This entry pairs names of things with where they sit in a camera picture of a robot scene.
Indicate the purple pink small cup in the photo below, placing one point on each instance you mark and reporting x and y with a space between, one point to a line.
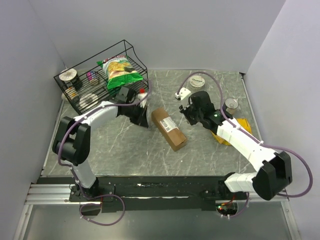
92 77

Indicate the aluminium rail frame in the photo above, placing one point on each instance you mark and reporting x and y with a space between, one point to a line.
65 194

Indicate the small yellow labelled can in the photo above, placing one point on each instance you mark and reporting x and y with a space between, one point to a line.
70 94

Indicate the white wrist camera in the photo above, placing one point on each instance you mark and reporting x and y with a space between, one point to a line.
142 97
183 95

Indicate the orange labelled tin can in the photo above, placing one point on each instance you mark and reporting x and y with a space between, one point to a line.
230 105

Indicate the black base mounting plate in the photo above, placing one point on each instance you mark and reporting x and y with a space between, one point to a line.
138 193

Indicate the brown cardboard express box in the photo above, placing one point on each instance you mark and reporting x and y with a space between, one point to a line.
169 129

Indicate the green chips bag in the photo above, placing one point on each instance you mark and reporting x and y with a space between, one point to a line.
119 71

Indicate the white yogurt tub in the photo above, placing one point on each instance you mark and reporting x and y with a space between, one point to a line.
196 83

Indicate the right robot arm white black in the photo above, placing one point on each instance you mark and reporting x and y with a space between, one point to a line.
273 170

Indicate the white lidded pale can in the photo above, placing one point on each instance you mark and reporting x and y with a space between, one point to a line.
88 101

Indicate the yellow Lays chips bag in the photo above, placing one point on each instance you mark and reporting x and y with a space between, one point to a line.
236 125

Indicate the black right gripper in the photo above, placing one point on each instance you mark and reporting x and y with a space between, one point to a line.
185 109

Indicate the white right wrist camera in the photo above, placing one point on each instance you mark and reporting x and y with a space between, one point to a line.
183 95

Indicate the green snack canister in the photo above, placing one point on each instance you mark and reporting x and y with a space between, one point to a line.
113 92

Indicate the black wire shelf rack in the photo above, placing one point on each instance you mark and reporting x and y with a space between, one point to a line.
123 48

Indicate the white lidded dark jar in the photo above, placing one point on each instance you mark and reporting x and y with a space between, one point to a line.
70 78

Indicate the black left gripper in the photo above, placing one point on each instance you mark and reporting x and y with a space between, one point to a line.
142 119

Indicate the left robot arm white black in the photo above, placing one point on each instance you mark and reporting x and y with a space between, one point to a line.
72 142

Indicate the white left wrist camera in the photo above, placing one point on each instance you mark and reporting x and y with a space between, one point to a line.
142 97

